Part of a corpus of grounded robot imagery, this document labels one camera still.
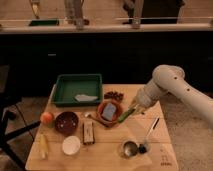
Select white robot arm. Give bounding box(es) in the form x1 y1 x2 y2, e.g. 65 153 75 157
131 65 213 128

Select metal measuring cup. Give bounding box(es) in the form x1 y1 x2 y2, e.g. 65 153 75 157
122 141 138 158

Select white crumpled paper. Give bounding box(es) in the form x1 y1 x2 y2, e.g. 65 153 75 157
74 94 98 102

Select white paper cup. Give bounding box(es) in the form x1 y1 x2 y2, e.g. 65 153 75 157
62 136 81 155

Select blue sponge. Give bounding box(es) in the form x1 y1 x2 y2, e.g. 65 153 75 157
102 103 116 121

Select dark red grapes bunch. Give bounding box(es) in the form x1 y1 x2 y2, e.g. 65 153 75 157
104 91 124 102

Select orange bowl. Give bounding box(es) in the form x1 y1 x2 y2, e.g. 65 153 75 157
97 100 123 125

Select black and white ladle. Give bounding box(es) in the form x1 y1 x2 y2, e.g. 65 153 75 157
138 118 159 154

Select brown rectangular block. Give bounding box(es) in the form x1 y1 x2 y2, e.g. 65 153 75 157
83 121 95 145

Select green plastic tray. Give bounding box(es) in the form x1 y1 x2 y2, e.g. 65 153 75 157
51 74 102 107

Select dark brown bowl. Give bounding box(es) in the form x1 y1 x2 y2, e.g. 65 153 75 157
55 112 79 136

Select red apple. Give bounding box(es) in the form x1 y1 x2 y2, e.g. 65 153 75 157
40 112 54 125

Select black chair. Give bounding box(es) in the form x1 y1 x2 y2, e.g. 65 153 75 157
0 65 42 171

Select green item on counter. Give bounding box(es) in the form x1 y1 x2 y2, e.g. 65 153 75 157
29 20 59 26

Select wooden handled spoon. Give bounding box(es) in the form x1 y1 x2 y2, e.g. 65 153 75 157
83 112 108 128

